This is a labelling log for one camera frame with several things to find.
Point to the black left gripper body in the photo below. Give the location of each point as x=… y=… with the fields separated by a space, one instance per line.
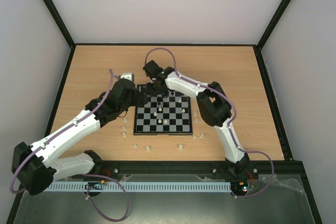
x=137 y=102

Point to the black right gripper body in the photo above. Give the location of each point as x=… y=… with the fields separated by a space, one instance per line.
x=159 y=90

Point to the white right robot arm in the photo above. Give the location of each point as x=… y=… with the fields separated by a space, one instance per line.
x=214 y=108

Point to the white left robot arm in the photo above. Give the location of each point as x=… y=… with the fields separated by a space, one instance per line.
x=37 y=165

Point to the black and grey chessboard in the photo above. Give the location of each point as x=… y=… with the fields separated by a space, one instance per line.
x=178 y=123

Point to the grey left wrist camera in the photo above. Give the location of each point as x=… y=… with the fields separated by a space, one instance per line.
x=128 y=75

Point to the light blue cable duct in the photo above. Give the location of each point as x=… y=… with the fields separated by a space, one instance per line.
x=139 y=187

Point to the black left frame post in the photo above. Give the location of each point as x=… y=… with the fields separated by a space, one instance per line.
x=59 y=22

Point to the black frame post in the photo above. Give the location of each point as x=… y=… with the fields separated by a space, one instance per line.
x=59 y=22
x=273 y=23

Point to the black front aluminium rail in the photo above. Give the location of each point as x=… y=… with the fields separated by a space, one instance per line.
x=211 y=169

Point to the black right frame post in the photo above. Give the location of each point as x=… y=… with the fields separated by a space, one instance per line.
x=273 y=23

